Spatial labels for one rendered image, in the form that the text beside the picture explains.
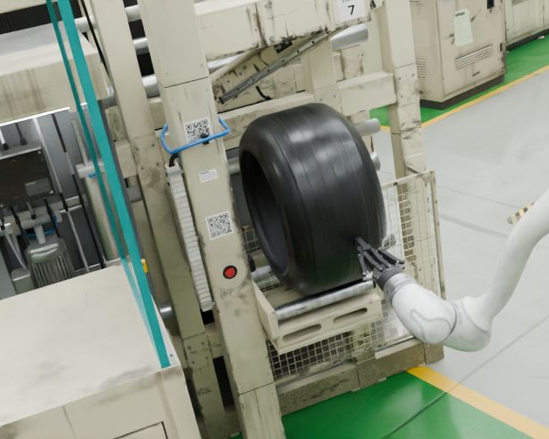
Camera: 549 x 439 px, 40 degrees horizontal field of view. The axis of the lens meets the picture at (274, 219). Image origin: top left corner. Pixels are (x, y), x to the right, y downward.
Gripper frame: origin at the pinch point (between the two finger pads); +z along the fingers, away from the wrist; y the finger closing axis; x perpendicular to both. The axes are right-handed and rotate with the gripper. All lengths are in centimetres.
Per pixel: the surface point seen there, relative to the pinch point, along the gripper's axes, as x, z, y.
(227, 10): -56, 58, 13
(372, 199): -10.5, 5.9, -6.7
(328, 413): 122, 57, -3
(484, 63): 143, 391, -302
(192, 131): -35, 29, 36
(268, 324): 24.2, 9.7, 28.2
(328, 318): 29.6, 9.6, 8.9
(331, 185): -17.0, 8.9, 4.1
